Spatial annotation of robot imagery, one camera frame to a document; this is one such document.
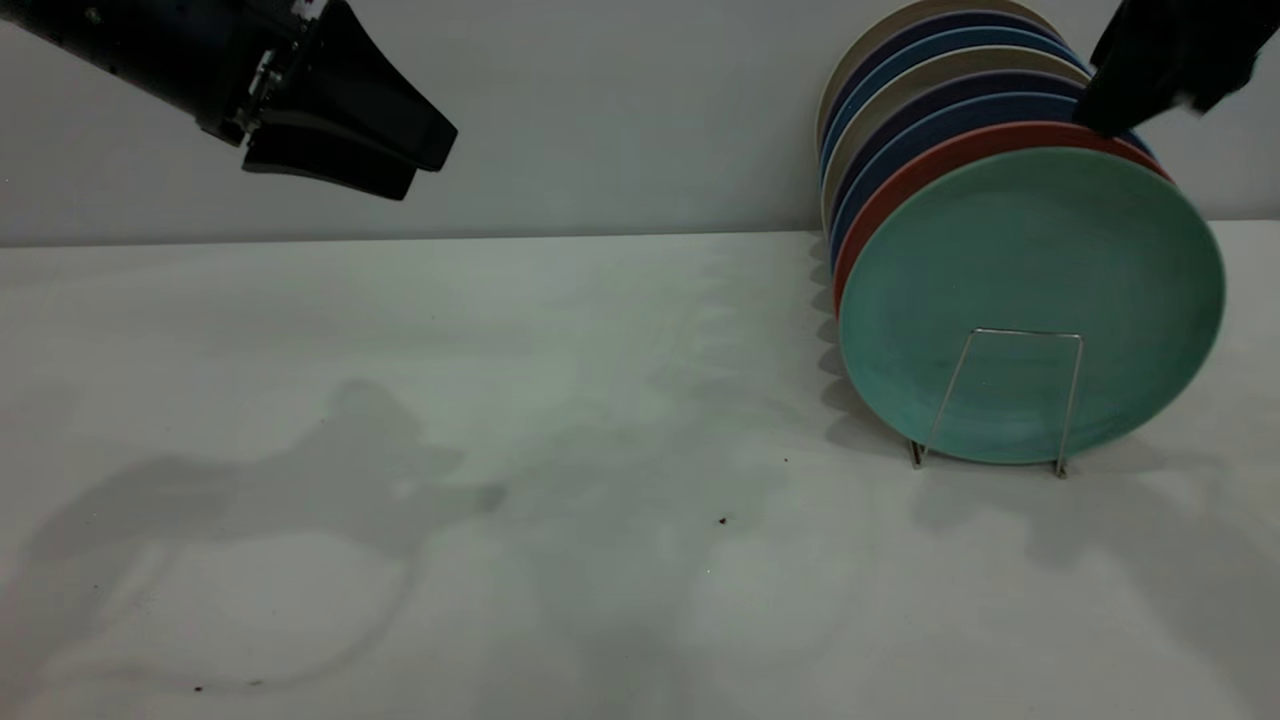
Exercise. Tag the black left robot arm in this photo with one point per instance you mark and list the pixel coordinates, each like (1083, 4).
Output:
(70, 30)

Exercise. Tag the navy blue plate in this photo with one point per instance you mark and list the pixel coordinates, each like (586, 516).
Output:
(960, 112)

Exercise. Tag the beige plate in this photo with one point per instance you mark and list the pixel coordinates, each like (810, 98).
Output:
(950, 62)
(905, 17)

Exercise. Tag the teal blue plate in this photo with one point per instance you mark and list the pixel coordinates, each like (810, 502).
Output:
(950, 38)

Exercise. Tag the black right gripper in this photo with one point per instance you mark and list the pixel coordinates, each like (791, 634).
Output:
(1200, 30)

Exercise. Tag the dark purple plate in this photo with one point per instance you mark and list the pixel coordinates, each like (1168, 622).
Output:
(960, 86)
(950, 21)

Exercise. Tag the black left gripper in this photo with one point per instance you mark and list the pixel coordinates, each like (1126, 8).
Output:
(210, 70)

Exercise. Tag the red plate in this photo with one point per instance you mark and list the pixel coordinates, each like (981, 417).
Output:
(985, 137)

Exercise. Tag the green plate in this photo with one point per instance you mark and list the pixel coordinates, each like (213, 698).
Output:
(1030, 250)

